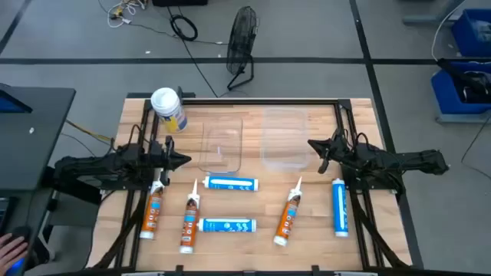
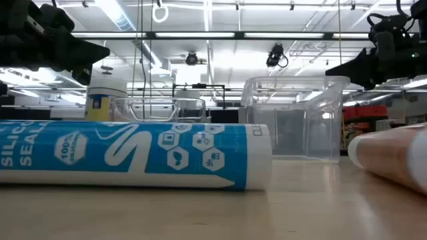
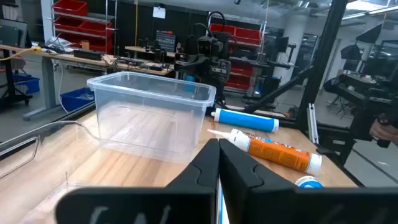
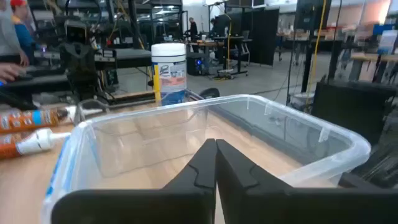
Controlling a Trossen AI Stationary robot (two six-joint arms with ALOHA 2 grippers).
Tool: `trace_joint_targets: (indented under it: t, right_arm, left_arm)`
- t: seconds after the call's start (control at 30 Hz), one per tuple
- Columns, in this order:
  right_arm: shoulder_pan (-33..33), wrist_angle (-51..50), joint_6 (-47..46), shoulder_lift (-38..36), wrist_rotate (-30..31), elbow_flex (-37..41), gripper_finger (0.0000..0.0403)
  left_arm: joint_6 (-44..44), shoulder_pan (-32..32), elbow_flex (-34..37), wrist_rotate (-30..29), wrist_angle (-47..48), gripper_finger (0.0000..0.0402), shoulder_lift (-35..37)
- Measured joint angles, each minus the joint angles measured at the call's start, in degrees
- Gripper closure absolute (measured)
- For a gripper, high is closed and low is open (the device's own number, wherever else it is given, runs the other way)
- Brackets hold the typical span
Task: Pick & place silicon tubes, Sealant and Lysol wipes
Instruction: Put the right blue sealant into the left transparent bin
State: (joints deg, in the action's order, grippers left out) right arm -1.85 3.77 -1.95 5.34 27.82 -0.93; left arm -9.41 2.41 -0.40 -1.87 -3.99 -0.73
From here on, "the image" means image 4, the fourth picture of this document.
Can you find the black desk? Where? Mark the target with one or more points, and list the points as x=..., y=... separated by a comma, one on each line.
x=130, y=57

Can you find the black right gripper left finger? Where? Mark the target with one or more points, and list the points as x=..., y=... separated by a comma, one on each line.
x=186, y=205

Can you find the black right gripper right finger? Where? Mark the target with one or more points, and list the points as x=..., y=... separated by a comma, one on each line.
x=264, y=205

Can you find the person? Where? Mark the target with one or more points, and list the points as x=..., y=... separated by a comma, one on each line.
x=213, y=26
x=7, y=34
x=193, y=31
x=25, y=37

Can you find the black room divider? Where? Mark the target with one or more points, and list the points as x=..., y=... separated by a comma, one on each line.
x=264, y=37

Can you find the orange sealant tube white nozzle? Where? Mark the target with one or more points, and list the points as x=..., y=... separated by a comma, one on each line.
x=31, y=144
x=28, y=119

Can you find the large clear plastic bin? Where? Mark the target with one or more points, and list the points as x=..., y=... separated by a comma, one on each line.
x=323, y=169

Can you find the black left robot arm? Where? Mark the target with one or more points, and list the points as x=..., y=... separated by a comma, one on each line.
x=79, y=71

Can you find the person's hand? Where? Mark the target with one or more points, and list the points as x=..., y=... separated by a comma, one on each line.
x=11, y=72

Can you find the Lysol wipes canister white lid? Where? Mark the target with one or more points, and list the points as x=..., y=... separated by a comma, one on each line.
x=169, y=71

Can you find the black flat panel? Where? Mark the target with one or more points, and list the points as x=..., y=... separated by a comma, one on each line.
x=351, y=112

